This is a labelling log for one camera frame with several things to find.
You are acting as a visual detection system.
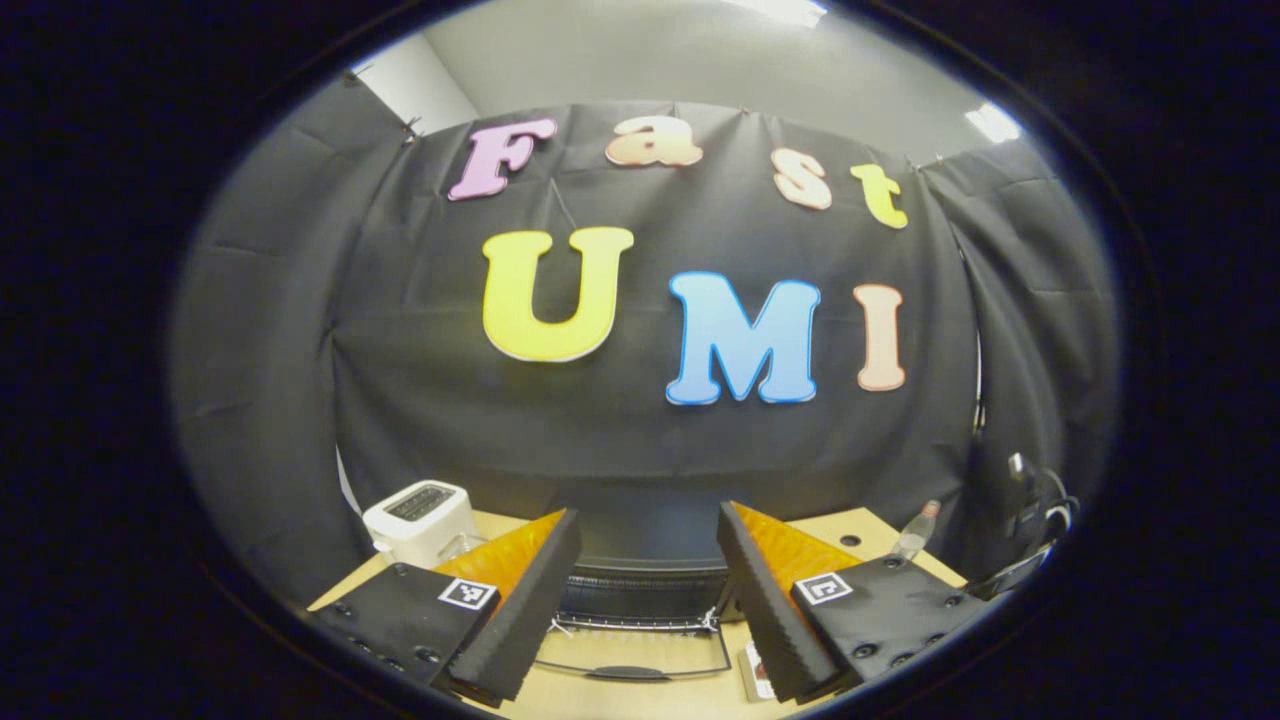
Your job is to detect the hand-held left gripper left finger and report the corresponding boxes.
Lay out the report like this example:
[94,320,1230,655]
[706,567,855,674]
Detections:
[305,508,584,709]

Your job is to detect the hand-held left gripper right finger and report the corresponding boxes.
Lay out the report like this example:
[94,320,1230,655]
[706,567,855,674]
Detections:
[717,500,1001,706]

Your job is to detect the black electric oven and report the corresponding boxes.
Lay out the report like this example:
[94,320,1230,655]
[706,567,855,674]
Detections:
[533,545,746,684]

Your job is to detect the white slotted tray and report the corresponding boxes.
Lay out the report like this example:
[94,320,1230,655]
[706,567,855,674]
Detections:
[738,642,781,703]

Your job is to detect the white toaster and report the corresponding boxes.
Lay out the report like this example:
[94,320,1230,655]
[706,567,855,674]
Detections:
[362,480,481,571]

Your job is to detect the clear plastic bottle red label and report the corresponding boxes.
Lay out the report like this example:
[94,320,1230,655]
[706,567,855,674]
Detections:
[890,500,943,561]

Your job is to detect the ceiling light panel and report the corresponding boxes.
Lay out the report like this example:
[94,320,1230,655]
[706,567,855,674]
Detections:
[965,103,1022,144]
[725,0,829,27]

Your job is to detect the black power cable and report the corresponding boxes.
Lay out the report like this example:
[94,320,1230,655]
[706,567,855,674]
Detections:
[1005,452,1083,546]

